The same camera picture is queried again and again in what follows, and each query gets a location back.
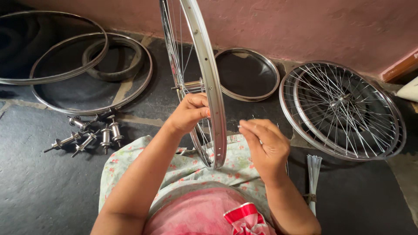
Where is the person's right hand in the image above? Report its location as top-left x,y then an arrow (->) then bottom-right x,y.
238,119 -> 291,184

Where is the person's left hand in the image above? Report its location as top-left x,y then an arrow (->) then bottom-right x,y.
165,93 -> 211,137

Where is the partly spoked bicycle wheel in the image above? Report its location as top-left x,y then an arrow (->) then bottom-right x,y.
159,0 -> 228,170

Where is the fully spoked bicycle wheel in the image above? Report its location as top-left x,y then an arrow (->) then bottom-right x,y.
279,60 -> 407,161
293,65 -> 401,156

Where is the floral light green garment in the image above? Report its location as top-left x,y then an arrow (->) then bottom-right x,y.
98,134 -> 288,229

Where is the large bare steel rim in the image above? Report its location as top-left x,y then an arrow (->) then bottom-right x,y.
30,32 -> 153,116
0,10 -> 108,86

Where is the tied bundle of steel spokes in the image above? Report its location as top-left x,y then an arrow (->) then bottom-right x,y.
306,154 -> 323,217

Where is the small bare steel rim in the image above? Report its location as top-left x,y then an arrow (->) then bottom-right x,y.
214,48 -> 281,102

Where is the chrome wheel hub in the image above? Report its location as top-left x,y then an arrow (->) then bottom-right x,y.
43,131 -> 82,153
100,124 -> 112,155
71,131 -> 98,158
109,118 -> 124,148
67,116 -> 92,133

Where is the red white striped plastic bag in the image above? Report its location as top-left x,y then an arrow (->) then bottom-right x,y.
223,202 -> 269,235

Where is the dark wheel hub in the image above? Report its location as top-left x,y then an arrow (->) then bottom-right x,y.
91,110 -> 116,123

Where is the black rubber tyre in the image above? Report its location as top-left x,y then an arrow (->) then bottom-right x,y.
82,39 -> 144,82

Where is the pink cloth scarf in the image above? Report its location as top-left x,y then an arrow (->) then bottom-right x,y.
142,187 -> 277,235

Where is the white rounded object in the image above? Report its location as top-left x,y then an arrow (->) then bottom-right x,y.
396,76 -> 418,102

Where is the wooden door frame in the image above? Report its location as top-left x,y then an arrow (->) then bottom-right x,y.
380,49 -> 418,83

